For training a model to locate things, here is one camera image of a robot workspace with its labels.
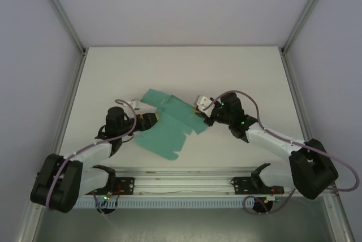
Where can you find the teal green cloth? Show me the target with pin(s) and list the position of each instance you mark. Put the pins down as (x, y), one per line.
(169, 129)

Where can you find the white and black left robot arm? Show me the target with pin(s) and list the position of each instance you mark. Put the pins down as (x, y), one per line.
(96, 151)

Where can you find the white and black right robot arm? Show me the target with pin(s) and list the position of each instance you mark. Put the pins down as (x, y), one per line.
(271, 140)

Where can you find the aluminium table side rail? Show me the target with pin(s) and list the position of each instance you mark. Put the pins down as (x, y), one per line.
(70, 95)
(296, 95)

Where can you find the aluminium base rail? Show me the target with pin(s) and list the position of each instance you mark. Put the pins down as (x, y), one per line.
(183, 182)

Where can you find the aluminium frame post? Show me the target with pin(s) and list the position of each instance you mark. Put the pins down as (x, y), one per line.
(61, 10)
(305, 10)

